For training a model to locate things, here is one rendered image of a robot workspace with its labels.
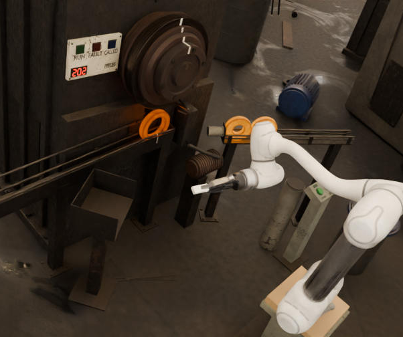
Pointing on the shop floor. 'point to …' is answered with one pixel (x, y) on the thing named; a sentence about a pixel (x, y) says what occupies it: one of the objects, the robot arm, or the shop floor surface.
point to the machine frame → (79, 97)
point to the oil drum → (241, 30)
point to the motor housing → (189, 203)
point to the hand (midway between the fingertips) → (200, 188)
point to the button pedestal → (304, 229)
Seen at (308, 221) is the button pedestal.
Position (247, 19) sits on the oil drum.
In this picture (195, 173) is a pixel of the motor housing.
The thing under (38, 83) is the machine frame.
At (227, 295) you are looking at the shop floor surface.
